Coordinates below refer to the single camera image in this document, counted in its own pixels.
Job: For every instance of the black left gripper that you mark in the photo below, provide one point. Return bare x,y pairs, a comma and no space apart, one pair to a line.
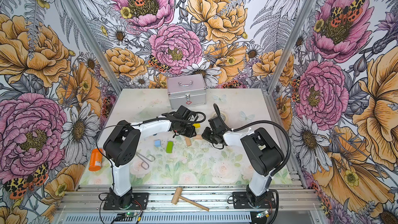
188,134

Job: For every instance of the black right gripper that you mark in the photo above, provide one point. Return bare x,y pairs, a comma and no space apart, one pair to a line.
204,135

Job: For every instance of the yellow wood block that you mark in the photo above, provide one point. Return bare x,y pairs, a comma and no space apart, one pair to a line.
196,125

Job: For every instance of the natural wood block 51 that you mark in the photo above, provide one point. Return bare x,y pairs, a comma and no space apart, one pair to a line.
198,137

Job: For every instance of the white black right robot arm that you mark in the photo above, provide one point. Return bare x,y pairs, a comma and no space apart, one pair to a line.
264,155

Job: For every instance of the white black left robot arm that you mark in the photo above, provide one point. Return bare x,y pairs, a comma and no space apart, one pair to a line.
121,146

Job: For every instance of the green wood block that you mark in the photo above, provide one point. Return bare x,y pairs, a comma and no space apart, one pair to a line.
169,147

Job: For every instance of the light blue wood cube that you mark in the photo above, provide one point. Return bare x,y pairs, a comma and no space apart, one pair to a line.
157,143

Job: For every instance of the silver pink metal case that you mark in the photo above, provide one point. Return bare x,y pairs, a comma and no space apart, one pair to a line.
186,91

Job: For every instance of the metal tongs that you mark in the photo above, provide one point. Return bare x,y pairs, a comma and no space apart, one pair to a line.
145,160

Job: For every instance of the wooden mallet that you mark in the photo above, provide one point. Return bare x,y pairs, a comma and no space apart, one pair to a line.
177,196

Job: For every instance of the orange plastic bottle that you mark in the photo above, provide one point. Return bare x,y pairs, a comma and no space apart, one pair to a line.
96,157

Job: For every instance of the right circuit board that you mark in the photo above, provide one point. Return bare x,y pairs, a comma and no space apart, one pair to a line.
263,214

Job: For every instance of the circuit board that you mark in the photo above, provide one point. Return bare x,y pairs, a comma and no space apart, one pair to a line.
263,214
129,216

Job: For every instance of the left circuit board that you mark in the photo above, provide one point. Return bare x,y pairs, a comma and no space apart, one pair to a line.
129,216

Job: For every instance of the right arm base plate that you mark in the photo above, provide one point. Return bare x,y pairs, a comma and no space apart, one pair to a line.
244,200

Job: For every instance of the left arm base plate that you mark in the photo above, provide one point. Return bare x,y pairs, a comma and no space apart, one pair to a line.
135,201

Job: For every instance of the aluminium front rail frame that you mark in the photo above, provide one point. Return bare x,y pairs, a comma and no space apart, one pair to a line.
295,205

